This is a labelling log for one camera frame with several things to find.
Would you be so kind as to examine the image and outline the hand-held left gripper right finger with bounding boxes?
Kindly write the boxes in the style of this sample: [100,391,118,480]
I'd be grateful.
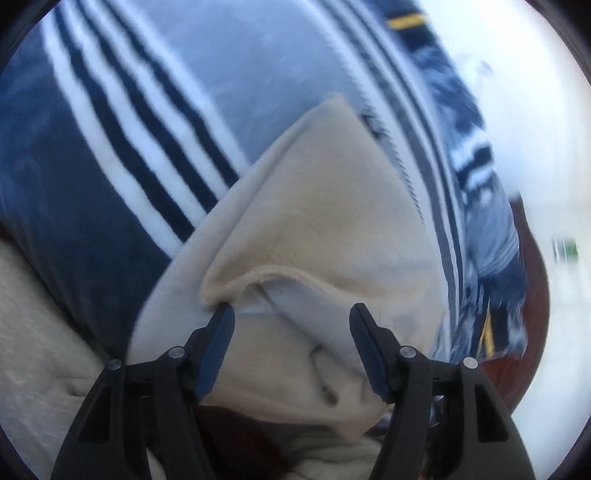
[349,303,536,480]

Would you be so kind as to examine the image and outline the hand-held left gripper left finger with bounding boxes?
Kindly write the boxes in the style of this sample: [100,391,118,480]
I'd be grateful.
[50,305,237,480]

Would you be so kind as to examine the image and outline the cream knit sweater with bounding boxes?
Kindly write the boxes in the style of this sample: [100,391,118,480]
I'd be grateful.
[124,92,451,480]

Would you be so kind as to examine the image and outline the dark wooden headboard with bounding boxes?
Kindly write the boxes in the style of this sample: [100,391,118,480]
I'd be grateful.
[480,194,552,411]

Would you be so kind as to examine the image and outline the person's white quilted trousers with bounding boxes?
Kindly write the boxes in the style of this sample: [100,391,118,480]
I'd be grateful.
[0,240,153,480]

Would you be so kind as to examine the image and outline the blue striped bed cover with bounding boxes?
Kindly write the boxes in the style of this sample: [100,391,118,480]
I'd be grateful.
[0,0,467,361]

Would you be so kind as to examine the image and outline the white wall panel green screen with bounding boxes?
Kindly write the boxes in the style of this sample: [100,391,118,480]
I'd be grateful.
[553,237,579,266]

